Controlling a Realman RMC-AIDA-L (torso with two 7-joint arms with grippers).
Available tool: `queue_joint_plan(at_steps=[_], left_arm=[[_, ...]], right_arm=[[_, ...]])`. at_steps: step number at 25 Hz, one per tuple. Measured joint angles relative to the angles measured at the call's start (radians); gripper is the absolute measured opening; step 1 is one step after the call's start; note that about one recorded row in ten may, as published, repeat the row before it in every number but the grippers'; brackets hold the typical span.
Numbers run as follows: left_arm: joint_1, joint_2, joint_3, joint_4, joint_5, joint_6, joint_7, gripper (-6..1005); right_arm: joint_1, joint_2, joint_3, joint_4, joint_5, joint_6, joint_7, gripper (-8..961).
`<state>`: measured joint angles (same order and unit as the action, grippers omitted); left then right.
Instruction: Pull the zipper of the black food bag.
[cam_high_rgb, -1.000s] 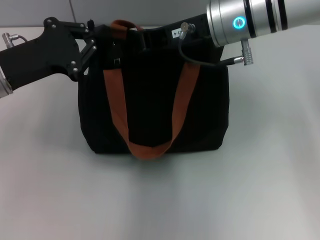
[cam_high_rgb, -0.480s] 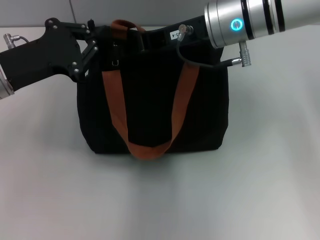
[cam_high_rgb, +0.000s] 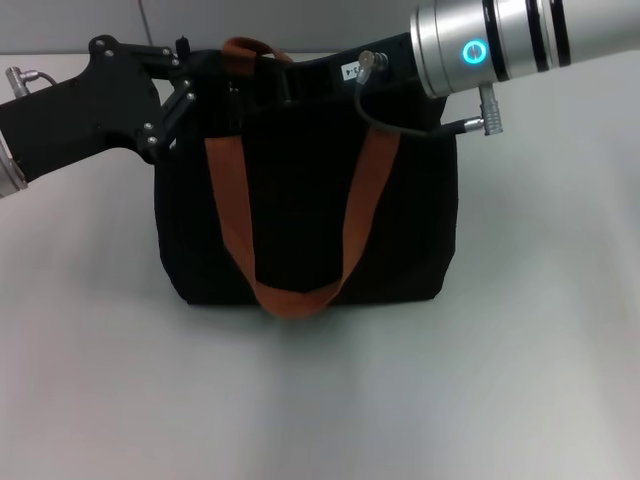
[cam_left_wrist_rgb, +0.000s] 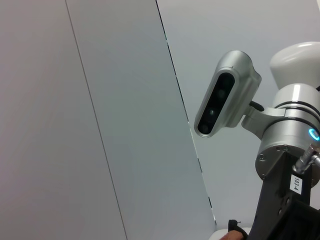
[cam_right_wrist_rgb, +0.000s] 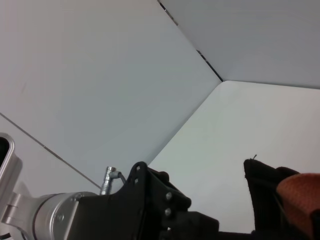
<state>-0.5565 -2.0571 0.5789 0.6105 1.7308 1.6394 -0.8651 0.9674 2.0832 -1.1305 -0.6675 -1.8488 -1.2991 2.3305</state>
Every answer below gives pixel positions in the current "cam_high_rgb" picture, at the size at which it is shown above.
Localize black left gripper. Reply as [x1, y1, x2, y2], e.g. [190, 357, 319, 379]
[0, 33, 198, 184]

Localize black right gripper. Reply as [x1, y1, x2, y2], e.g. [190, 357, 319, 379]
[271, 32, 427, 106]

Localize black canvas bag brown handles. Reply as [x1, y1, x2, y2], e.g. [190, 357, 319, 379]
[152, 35, 461, 321]

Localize grey cable with silver connector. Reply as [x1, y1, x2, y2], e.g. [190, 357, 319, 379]
[352, 48, 507, 137]
[3, 66, 62, 100]

